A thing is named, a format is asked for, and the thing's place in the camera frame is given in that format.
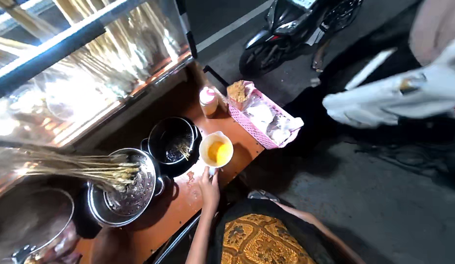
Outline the large round metal pan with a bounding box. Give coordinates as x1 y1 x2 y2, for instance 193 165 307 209
0 187 75 263

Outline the bag of brown crumbs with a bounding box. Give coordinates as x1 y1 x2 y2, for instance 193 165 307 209
227 80 253 111

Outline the black motorcycle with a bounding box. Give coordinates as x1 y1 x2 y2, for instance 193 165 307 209
239 0 364 77

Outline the pink plastic basket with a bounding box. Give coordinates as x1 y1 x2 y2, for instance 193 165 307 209
227 81 304 150

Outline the person's body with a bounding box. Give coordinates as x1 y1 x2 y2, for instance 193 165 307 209
207 198 356 264

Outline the bundle of skewers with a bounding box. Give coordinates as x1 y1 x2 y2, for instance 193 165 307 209
0 145 141 193

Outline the clear bottle with pink cap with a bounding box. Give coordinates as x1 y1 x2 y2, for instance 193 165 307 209
199 87 219 119

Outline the silver metal rail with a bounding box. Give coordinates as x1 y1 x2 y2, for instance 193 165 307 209
144 210 202 264

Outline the clear plastic bag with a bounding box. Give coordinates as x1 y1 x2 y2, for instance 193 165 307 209
266 115 293 145

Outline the silver steamer pot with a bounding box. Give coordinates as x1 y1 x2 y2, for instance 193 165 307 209
87 148 165 227

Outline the yellow orange liquid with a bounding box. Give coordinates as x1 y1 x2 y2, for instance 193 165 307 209
208 141 231 166

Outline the small bunch of thin sticks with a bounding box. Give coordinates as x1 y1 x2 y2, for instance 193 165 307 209
177 142 191 161

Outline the black cooking pot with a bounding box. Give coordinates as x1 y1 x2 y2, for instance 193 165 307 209
141 117 199 165

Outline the person's right forearm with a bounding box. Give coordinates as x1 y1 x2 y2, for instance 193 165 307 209
275 202 367 264

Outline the white plastic measuring jug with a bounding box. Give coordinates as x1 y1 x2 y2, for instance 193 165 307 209
199 131 234 175

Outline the white motorcycle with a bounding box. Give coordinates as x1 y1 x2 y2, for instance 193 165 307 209
322 34 455 130

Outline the lit glass display case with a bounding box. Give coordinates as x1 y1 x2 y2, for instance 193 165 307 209
0 0 197 149

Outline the white plastic bag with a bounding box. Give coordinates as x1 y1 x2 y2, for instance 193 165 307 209
244 98 276 133

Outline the perforated metal steamer plate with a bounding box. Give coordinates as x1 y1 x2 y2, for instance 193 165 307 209
103 151 156 217

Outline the person's left hand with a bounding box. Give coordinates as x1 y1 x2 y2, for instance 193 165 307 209
199 166 221 212

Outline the person's left forearm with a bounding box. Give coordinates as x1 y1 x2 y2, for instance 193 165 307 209
185 208 218 264

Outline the pinkish plastic bag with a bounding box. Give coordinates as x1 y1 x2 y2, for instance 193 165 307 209
23 221 83 264

